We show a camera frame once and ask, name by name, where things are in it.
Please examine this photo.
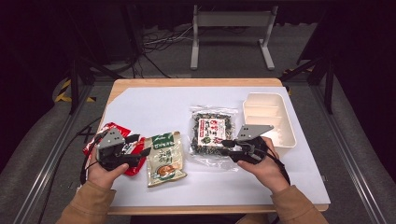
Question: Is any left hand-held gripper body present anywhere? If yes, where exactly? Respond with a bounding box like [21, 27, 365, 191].
[95, 127, 142, 172]

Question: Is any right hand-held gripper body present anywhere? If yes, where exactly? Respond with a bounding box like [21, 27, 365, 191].
[229, 123, 276, 165]

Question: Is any red seasoning packet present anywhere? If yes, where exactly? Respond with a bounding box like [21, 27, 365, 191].
[82, 121, 148, 177]

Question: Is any green beige snack packet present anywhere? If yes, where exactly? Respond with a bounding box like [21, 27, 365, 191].
[144, 131, 188, 189]

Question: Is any clear dried seaweed packet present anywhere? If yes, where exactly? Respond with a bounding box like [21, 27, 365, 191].
[186, 105, 240, 172]

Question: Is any white plastic divided bin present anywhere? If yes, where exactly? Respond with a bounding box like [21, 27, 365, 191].
[241, 91, 298, 149]

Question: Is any person's left hand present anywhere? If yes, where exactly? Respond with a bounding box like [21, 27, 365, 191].
[86, 149, 130, 190]

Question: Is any person's right hand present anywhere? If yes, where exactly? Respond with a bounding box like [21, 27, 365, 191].
[236, 136, 290, 194]

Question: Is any white paper sheet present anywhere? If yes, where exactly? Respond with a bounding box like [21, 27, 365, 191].
[98, 86, 332, 207]

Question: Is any yellow black hazard tape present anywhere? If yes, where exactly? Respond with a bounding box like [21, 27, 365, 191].
[53, 78, 98, 104]

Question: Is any black metal stand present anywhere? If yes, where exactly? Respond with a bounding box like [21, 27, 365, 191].
[65, 55, 125, 115]
[279, 55, 336, 115]

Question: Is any grey metal stand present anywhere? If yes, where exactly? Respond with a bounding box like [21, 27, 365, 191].
[190, 4, 279, 71]

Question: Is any left hand-held gripper cable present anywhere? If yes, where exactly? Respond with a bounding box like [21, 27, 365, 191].
[78, 132, 105, 187]

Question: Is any hand-held gripper cable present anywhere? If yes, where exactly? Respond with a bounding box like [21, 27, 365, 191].
[264, 139, 292, 187]
[78, 132, 105, 187]

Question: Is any right hand-held gripper cable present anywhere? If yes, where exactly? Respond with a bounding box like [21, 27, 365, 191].
[264, 139, 292, 187]

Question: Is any aluminium floor rail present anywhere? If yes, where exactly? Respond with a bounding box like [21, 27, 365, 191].
[12, 83, 95, 224]
[311, 83, 390, 224]

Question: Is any bundle of floor cables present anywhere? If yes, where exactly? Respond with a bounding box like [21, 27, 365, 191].
[132, 23, 194, 79]

